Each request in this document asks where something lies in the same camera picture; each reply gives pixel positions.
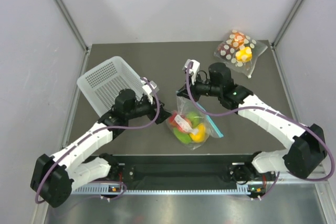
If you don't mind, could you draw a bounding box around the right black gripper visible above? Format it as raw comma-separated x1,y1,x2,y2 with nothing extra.
177,72,222,103

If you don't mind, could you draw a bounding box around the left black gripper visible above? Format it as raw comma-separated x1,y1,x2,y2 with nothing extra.
126,94,173,124

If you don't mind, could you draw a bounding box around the green fake pear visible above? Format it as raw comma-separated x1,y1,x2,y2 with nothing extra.
185,112,202,127

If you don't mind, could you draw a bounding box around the clear blue zip top bag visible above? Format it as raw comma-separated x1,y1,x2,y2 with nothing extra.
166,97,224,150

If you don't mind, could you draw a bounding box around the yellow fake lemon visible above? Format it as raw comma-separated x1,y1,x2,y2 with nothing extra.
189,123,207,143

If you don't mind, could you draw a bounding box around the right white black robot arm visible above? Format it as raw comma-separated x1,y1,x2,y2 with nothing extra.
177,59,328,180

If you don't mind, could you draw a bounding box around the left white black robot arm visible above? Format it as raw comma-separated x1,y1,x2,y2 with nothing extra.
30,89,172,208

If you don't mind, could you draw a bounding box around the dark red fake fruit dotted bag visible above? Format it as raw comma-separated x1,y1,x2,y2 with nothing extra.
217,43,230,58

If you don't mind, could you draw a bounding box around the clear polka dot bag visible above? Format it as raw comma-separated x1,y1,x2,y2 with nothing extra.
214,29,268,79

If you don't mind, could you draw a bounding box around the yellow fake fruit in dotted bag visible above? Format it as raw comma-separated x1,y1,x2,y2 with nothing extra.
235,47,253,63

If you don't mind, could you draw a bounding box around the orange fake fruit in dotted bag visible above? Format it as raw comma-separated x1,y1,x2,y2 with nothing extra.
227,31,246,49

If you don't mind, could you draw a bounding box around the white perforated plastic basket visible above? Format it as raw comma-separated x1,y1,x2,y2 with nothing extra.
77,56,143,116

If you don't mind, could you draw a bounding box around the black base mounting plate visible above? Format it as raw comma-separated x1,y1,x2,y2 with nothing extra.
89,153,284,190

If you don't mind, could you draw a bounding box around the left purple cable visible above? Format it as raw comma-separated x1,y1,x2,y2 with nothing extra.
35,77,160,204

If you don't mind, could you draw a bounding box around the purple cable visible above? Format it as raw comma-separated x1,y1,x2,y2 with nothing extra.
185,61,335,182
35,77,160,204

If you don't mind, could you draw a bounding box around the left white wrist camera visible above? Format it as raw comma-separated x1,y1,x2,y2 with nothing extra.
140,77,160,104

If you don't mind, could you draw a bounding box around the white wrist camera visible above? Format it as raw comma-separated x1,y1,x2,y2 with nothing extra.
183,59,200,85
140,77,160,104

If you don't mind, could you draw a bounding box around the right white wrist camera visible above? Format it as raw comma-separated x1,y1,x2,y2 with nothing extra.
183,59,200,85

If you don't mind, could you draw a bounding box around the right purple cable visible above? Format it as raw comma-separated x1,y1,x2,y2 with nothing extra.
185,61,335,182

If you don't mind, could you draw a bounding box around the grey slotted cable duct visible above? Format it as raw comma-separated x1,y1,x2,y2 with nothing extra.
70,183,266,196

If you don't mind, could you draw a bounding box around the right aluminium frame post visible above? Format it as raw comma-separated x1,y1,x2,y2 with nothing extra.
271,0,305,50

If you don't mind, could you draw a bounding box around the aluminium frame post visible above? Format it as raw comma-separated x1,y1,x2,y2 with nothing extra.
54,0,89,51
271,0,305,50

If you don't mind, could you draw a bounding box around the left aluminium frame post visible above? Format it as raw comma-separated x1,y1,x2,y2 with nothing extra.
54,0,89,51

